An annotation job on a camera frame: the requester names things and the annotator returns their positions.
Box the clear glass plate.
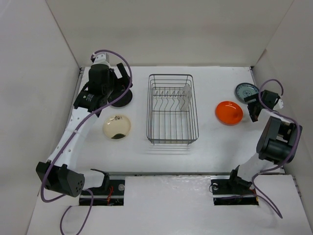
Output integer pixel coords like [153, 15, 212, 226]
[179, 85, 192, 112]

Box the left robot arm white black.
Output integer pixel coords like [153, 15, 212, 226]
[36, 62, 132, 203]

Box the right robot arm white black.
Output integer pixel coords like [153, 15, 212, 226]
[226, 90, 302, 193]

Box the blue patterned ceramic plate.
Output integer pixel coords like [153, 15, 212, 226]
[235, 83, 259, 103]

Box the black round plate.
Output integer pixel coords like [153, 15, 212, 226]
[108, 90, 133, 108]

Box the orange round plate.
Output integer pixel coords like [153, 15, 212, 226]
[215, 101, 244, 125]

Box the cream plate with flower pattern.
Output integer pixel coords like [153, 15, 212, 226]
[102, 115, 132, 140]

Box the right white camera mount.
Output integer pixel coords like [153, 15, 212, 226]
[273, 99, 284, 111]

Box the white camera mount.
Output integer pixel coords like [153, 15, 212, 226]
[91, 52, 111, 68]
[273, 99, 284, 111]

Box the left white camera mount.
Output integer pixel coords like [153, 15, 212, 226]
[91, 52, 111, 68]

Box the grey wire dish rack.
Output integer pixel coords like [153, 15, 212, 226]
[146, 74, 199, 145]

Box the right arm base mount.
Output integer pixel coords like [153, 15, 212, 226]
[209, 178, 259, 206]

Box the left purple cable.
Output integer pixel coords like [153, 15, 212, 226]
[40, 49, 134, 235]

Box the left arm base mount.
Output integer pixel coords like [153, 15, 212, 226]
[90, 176, 125, 206]

